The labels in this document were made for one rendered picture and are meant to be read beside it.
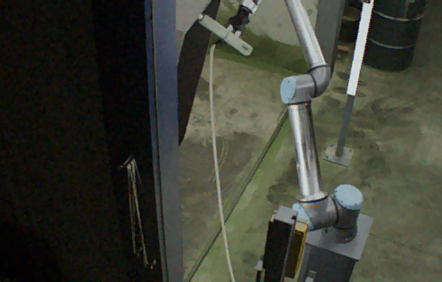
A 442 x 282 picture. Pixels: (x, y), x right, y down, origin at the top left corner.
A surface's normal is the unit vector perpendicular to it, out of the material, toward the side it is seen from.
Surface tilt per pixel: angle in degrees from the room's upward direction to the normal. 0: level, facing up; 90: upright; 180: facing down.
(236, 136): 0
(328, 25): 90
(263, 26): 90
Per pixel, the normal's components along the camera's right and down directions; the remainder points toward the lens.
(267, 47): -0.40, 0.60
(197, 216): 0.04, -0.75
